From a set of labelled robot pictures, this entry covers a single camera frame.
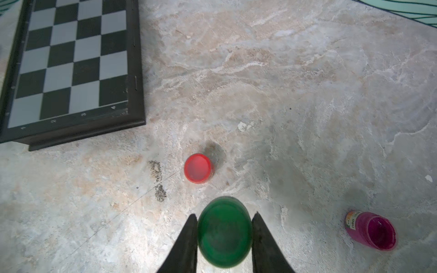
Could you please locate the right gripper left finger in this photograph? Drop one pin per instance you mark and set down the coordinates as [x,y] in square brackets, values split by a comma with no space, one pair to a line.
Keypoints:
[183,257]

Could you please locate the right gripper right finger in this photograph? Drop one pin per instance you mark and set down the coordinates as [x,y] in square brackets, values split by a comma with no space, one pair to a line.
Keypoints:
[266,254]

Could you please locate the green paint jar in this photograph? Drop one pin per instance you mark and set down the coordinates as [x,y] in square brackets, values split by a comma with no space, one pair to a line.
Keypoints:
[225,232]

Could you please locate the red paint jar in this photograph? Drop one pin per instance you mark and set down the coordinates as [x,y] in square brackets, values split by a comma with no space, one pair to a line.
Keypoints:
[198,168]

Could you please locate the purple paint jar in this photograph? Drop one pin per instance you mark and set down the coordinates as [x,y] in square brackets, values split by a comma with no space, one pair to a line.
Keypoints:
[371,230]

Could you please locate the black white chessboard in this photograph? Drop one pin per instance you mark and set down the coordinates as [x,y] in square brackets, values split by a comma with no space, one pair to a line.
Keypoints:
[75,71]

